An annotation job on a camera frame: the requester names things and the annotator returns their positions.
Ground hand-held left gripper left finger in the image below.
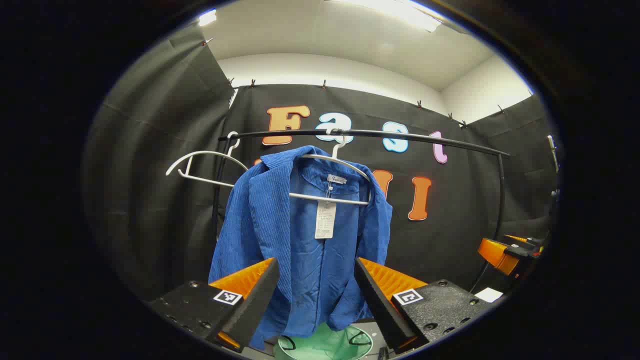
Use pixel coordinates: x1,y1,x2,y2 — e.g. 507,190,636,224
146,257,281,354

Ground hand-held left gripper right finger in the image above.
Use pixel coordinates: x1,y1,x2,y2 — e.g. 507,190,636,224
353,257,496,355

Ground green laundry hamper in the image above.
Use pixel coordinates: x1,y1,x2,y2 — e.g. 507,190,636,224
272,321,375,360

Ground white clothes hanger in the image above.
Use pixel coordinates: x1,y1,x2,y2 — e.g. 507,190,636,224
289,127,373,207
165,131,251,190

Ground black clothes rack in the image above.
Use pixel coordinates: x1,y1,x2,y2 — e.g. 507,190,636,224
211,128,512,293

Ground white paper sheet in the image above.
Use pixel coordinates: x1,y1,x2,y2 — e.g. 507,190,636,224
474,287,504,303

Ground black backdrop cloth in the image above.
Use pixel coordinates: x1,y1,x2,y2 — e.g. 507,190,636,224
82,25,561,306

